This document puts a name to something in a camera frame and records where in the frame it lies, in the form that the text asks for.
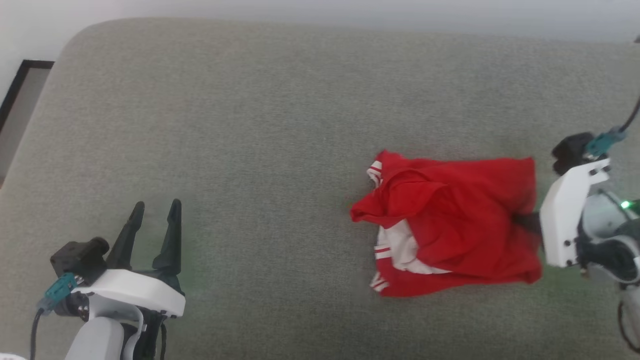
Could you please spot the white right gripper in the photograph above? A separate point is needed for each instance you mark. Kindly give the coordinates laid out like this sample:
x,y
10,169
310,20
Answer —
x,y
565,215

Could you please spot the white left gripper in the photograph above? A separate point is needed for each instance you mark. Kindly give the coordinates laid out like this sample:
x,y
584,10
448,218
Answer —
x,y
135,292

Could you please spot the red and white shirt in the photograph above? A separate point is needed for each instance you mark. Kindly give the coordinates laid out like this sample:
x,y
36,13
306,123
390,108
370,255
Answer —
x,y
465,225

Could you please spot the grey-white right robot arm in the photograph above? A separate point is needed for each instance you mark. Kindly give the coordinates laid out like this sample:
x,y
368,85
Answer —
x,y
610,240

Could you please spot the grey-green fabric sofa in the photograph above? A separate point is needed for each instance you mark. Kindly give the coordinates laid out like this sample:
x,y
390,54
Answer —
x,y
275,150

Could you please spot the black framed panel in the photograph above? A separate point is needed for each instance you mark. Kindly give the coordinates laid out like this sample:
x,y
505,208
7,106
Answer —
x,y
15,90

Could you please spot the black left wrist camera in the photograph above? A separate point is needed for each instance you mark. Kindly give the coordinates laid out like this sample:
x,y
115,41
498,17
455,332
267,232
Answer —
x,y
80,257

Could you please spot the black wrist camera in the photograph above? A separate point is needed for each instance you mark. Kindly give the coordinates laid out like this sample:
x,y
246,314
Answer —
x,y
80,257
570,152

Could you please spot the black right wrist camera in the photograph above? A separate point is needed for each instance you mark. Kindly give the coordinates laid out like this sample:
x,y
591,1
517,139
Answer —
x,y
570,152

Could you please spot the teal left camera connector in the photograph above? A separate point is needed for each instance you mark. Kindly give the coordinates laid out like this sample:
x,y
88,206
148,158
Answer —
x,y
57,292

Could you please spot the teal camera connector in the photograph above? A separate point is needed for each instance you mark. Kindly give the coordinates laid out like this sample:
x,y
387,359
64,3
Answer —
x,y
57,292
602,142

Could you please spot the teal right camera connector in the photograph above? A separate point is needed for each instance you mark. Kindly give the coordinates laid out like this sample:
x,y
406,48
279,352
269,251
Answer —
x,y
602,142

